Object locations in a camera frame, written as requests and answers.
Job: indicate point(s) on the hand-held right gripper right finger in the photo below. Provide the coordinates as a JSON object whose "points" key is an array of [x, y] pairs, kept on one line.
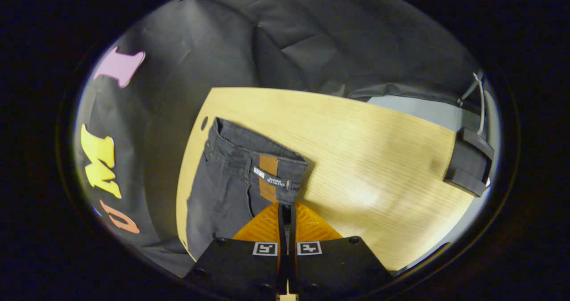
{"points": [[334, 265]]}

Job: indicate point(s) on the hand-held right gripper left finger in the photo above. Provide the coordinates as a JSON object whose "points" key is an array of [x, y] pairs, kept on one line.
{"points": [[236, 265]]}

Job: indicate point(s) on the black jeans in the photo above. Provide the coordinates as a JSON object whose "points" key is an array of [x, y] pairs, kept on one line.
{"points": [[227, 181]]}

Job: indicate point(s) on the black plastic block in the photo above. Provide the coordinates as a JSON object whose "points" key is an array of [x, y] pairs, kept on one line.
{"points": [[467, 163]]}

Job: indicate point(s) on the black backdrop cloth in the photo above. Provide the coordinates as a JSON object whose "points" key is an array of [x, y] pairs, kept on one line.
{"points": [[311, 38]]}

